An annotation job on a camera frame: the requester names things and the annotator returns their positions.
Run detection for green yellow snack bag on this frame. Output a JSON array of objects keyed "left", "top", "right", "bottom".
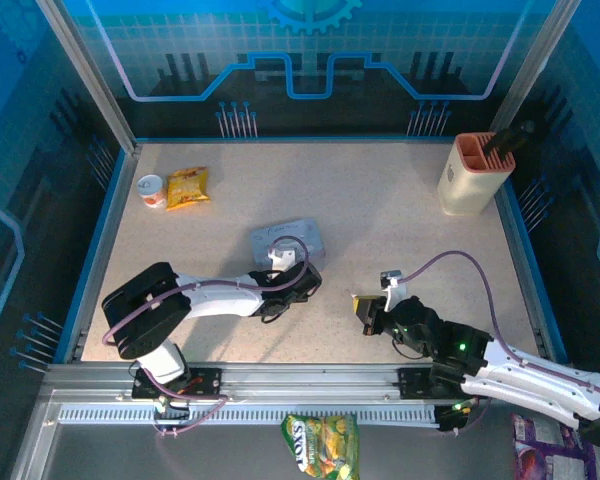
[{"left": 280, "top": 413, "right": 360, "bottom": 480}]

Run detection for beige knife block orange top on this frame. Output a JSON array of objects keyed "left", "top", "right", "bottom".
[{"left": 437, "top": 132, "right": 517, "bottom": 217}]

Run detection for white orange cup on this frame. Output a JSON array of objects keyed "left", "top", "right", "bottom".
[{"left": 137, "top": 173, "right": 168, "bottom": 210}]

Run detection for purple snack bag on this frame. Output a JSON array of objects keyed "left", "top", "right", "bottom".
[{"left": 510, "top": 413, "right": 599, "bottom": 480}]

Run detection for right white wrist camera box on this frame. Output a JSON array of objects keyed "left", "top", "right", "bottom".
[{"left": 379, "top": 270, "right": 407, "bottom": 312}]

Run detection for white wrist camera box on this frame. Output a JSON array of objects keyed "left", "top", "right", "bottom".
[
  {"left": 379, "top": 270, "right": 407, "bottom": 312},
  {"left": 264, "top": 248, "right": 297, "bottom": 274}
]

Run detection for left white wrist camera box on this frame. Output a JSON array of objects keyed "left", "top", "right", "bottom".
[{"left": 264, "top": 248, "right": 297, "bottom": 274}]

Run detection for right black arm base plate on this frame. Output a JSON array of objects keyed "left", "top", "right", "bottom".
[{"left": 397, "top": 367, "right": 481, "bottom": 401}]

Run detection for aluminium mounting rail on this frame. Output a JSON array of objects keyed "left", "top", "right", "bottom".
[{"left": 42, "top": 362, "right": 584, "bottom": 404}]

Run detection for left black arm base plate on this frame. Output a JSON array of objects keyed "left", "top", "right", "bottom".
[{"left": 132, "top": 367, "right": 231, "bottom": 401}]

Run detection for aluminium side rail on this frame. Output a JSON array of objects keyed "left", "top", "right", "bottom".
[
  {"left": 62, "top": 144, "right": 141, "bottom": 364},
  {"left": 494, "top": 179, "right": 569, "bottom": 364}
]

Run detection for slotted grey cable duct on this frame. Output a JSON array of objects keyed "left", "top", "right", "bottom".
[{"left": 57, "top": 403, "right": 439, "bottom": 427}]

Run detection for black knife handle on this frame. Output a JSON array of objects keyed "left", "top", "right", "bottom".
[{"left": 484, "top": 118, "right": 536, "bottom": 156}]

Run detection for aluminium frame post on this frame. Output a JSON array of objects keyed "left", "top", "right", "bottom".
[
  {"left": 488, "top": 0, "right": 584, "bottom": 132},
  {"left": 34, "top": 0, "right": 142, "bottom": 154}
]

